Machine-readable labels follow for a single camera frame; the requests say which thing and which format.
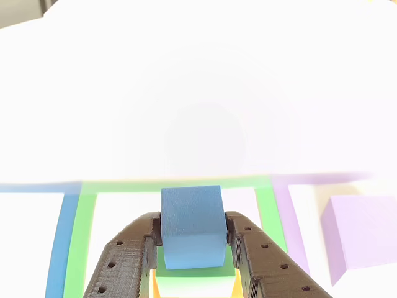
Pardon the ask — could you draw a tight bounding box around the dark background furniture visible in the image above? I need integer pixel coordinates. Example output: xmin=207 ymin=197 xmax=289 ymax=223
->
xmin=0 ymin=0 xmax=60 ymax=31

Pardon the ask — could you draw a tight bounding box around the orange block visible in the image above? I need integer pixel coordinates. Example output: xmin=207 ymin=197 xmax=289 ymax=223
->
xmin=150 ymin=268 xmax=245 ymax=298

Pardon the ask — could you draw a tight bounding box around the green cube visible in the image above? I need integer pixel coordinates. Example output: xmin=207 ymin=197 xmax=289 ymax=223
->
xmin=154 ymin=245 xmax=237 ymax=298

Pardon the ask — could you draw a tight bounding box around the purple block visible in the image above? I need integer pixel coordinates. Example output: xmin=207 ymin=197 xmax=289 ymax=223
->
xmin=320 ymin=194 xmax=397 ymax=287

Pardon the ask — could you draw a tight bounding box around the blue square frame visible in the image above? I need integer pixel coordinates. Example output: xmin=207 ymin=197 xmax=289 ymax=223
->
xmin=0 ymin=181 xmax=84 ymax=298

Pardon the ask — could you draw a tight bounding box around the purple square frame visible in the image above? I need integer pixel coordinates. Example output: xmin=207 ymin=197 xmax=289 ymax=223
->
xmin=270 ymin=171 xmax=375 ymax=277

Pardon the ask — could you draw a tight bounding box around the green square frame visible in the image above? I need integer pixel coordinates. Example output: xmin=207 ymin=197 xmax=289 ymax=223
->
xmin=63 ymin=174 xmax=290 ymax=298

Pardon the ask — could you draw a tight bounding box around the small blue cube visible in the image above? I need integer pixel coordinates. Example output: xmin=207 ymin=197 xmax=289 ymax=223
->
xmin=160 ymin=185 xmax=229 ymax=270

